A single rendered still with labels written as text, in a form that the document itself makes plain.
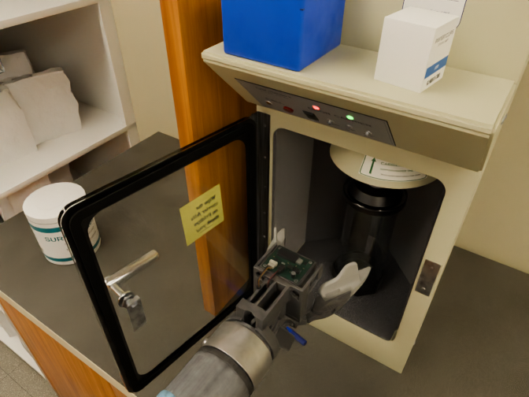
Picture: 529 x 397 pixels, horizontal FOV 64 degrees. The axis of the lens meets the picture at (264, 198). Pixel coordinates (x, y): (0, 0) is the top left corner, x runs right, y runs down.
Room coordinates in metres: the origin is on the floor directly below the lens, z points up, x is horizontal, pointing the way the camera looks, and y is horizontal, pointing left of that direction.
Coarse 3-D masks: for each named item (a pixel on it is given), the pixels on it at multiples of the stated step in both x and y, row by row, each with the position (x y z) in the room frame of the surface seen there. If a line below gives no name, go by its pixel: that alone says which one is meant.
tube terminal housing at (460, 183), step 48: (384, 0) 0.49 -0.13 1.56; (480, 0) 0.44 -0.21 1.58; (528, 0) 0.41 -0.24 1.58; (480, 48) 0.43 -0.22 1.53; (528, 48) 0.41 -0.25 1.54; (336, 144) 0.51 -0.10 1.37; (384, 144) 0.47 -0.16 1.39; (432, 240) 0.42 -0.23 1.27; (432, 288) 0.41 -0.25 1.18; (336, 336) 0.48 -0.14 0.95
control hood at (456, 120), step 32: (224, 64) 0.47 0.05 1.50; (256, 64) 0.44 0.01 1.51; (320, 64) 0.45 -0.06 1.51; (352, 64) 0.45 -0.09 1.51; (320, 96) 0.41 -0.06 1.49; (352, 96) 0.38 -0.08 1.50; (384, 96) 0.37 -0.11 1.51; (416, 96) 0.37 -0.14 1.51; (448, 96) 0.37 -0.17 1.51; (480, 96) 0.37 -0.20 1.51; (416, 128) 0.36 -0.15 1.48; (448, 128) 0.33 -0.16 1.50; (480, 128) 0.31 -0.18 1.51; (448, 160) 0.39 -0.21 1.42; (480, 160) 0.35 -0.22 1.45
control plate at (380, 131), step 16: (240, 80) 0.48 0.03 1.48; (256, 96) 0.51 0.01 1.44; (272, 96) 0.48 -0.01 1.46; (288, 96) 0.45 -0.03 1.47; (320, 112) 0.45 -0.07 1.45; (336, 112) 0.42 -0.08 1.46; (352, 112) 0.40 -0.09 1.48; (352, 128) 0.45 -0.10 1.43; (368, 128) 0.42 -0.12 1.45; (384, 128) 0.40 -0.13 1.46
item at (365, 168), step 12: (336, 156) 0.55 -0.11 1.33; (348, 156) 0.53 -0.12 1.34; (360, 156) 0.51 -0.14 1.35; (348, 168) 0.52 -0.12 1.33; (360, 168) 0.50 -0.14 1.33; (372, 168) 0.50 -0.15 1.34; (384, 168) 0.49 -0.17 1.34; (396, 168) 0.49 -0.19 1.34; (360, 180) 0.49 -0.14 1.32; (372, 180) 0.49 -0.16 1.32; (384, 180) 0.48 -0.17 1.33; (396, 180) 0.48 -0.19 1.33; (408, 180) 0.48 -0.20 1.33; (420, 180) 0.49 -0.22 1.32; (432, 180) 0.49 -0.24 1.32
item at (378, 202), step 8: (352, 184) 0.57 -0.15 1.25; (360, 184) 0.57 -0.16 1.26; (368, 184) 0.57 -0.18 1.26; (352, 192) 0.56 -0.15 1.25; (360, 192) 0.55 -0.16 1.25; (368, 192) 0.55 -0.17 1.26; (376, 192) 0.55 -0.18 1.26; (384, 192) 0.55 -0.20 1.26; (392, 192) 0.55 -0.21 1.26; (400, 192) 0.55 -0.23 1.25; (360, 200) 0.54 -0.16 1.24; (368, 200) 0.53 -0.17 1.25; (376, 200) 0.53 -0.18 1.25; (384, 200) 0.53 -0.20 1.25; (392, 200) 0.53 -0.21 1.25
